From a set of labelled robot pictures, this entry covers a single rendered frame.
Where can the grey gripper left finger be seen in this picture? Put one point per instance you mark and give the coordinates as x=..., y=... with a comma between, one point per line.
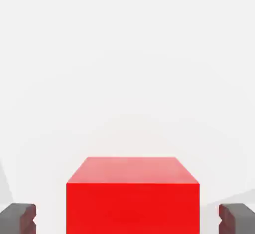
x=16, y=220

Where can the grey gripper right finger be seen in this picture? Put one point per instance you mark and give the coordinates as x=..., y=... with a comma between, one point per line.
x=239, y=220

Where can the small red cube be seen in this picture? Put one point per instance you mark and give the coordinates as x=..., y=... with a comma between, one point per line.
x=132, y=206

